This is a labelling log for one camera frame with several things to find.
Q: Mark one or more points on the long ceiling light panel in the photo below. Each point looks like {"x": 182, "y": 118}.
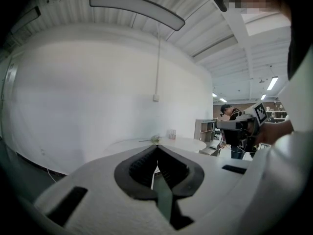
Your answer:
{"x": 137, "y": 6}

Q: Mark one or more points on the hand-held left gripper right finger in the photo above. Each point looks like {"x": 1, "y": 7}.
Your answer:
{"x": 215, "y": 177}

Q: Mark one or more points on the grey wooden shelf unit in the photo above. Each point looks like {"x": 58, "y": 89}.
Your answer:
{"x": 198, "y": 128}

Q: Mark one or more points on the person's right hand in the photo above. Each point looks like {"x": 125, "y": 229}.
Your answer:
{"x": 265, "y": 133}

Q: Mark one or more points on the dark ceiling light panel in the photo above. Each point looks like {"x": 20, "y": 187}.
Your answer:
{"x": 27, "y": 18}

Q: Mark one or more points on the white fluted cabinet drawers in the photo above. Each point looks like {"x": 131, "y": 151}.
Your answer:
{"x": 185, "y": 144}

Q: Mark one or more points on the white wall conduit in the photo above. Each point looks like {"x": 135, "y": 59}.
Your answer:
{"x": 158, "y": 62}

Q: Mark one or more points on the person's right forearm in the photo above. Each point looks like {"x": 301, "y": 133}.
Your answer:
{"x": 283, "y": 128}

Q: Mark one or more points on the person's black shirt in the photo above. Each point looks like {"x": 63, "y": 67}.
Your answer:
{"x": 297, "y": 45}

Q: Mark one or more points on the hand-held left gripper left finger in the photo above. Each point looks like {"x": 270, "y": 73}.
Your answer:
{"x": 97, "y": 192}

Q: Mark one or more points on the grey door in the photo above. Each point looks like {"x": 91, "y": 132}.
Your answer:
{"x": 8, "y": 94}

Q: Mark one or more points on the white wall switch box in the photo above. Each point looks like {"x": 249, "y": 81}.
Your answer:
{"x": 156, "y": 98}

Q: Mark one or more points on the artificial pale flower stem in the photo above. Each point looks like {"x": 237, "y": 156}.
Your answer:
{"x": 154, "y": 139}

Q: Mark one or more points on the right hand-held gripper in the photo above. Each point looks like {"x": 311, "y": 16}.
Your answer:
{"x": 249, "y": 111}

